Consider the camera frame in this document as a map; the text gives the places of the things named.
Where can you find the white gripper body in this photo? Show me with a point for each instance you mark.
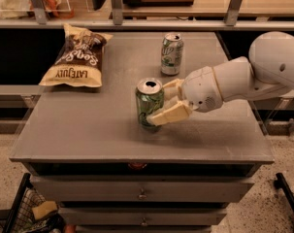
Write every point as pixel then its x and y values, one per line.
pixel 201 88

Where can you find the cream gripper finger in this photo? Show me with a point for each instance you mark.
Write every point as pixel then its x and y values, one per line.
pixel 174 113
pixel 172 89

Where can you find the green soda can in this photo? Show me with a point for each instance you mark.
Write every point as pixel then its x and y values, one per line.
pixel 149 98

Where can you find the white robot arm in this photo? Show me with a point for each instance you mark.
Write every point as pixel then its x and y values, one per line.
pixel 267 72

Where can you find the white green 7up can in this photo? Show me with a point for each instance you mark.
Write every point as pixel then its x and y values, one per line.
pixel 171 53

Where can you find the brown chip bag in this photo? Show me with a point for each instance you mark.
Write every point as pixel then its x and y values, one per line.
pixel 80 64

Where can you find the grey drawer cabinet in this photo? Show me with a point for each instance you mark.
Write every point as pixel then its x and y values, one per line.
pixel 86 150

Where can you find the yellow sponge in basket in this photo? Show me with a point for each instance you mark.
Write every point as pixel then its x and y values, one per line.
pixel 44 209

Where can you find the grey metal shelf frame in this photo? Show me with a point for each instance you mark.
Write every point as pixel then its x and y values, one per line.
pixel 203 15

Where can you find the black frame bar right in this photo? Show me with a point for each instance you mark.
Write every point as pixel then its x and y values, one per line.
pixel 281 183

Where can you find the black wire basket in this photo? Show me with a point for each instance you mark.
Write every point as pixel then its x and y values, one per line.
pixel 20 218

